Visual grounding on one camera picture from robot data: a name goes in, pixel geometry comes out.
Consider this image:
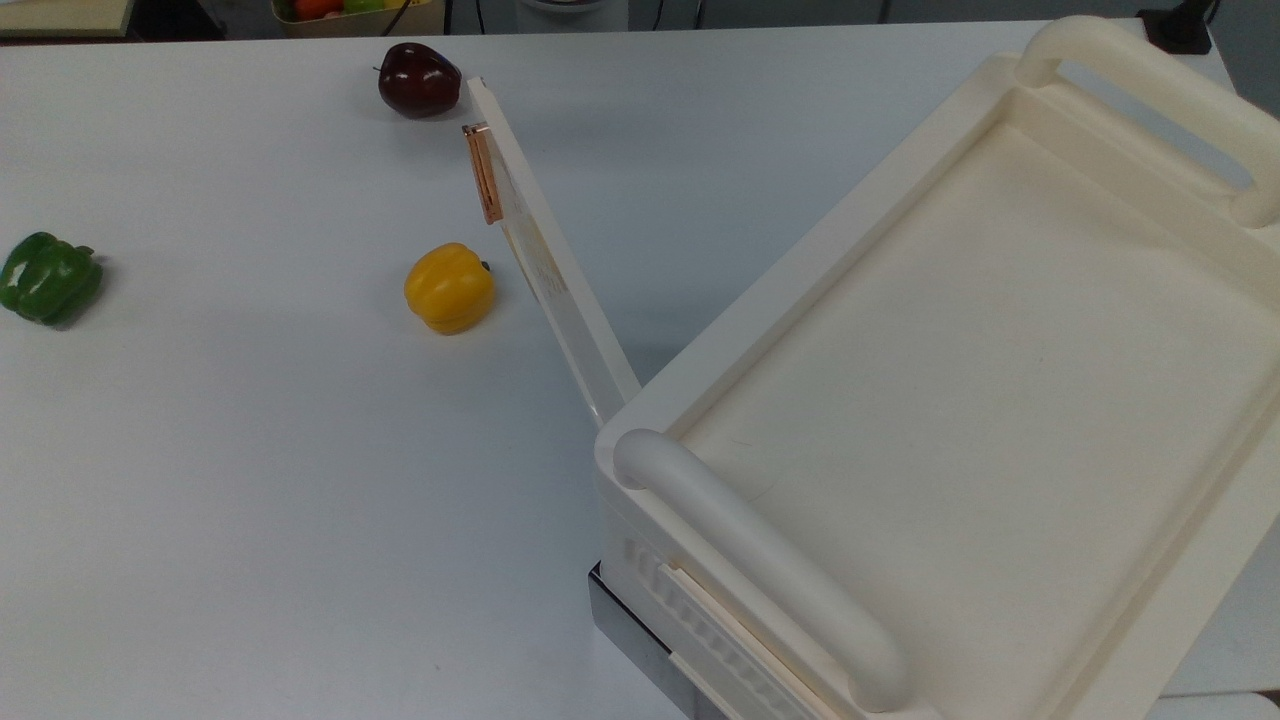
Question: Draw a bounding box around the cream cabinet door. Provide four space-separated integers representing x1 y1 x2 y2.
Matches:
466 77 642 425

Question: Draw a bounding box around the cream plastic cabinet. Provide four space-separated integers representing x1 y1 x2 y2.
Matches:
594 15 1280 720

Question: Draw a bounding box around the yellow bell pepper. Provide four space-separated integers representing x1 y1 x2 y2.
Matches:
404 242 497 336

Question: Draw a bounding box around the white round container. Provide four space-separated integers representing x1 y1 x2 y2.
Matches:
514 0 630 35

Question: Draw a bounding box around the dark red apple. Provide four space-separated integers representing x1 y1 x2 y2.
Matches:
375 42 463 120

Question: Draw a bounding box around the yellow fruit basket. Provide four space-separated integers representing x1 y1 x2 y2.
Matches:
271 0 447 39

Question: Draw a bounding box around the green bell pepper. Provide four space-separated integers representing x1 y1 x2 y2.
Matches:
0 232 104 326

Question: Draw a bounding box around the wooden board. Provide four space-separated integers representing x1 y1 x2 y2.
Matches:
0 0 137 39

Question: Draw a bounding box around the cream cabinet carry handle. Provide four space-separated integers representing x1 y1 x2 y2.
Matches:
1017 15 1280 228
613 429 910 713

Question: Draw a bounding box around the copper door handle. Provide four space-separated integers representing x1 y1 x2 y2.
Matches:
462 123 504 226

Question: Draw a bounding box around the grey metal base plate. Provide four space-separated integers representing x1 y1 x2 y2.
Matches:
588 564 729 720

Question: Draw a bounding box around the black clamp mount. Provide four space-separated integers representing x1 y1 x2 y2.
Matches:
1137 0 1220 56

